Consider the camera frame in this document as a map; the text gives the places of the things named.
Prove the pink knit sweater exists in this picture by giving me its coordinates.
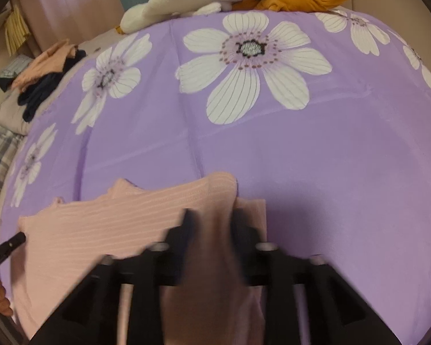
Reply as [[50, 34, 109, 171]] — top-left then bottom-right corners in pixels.
[[11, 173, 266, 344]]

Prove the grey pillow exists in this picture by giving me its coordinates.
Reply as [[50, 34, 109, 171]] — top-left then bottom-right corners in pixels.
[[0, 90, 31, 135]]

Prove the folded dark navy garment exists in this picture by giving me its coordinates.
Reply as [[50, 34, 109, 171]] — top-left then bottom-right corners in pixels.
[[18, 47, 86, 123]]

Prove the purple floral bed sheet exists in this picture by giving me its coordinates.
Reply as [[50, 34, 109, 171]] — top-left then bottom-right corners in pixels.
[[0, 9, 431, 344]]

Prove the striped blue pillow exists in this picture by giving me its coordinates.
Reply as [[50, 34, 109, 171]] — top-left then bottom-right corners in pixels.
[[0, 55, 33, 92]]

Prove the folded peach garment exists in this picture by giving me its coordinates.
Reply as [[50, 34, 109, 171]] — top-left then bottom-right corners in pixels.
[[11, 39, 78, 93]]

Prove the yellow hanging cloth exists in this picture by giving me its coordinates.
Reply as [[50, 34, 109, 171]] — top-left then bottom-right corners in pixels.
[[4, 5, 31, 56]]

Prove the pink and blue curtain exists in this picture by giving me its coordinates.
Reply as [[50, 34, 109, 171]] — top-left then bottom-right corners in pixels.
[[16, 0, 148, 51]]

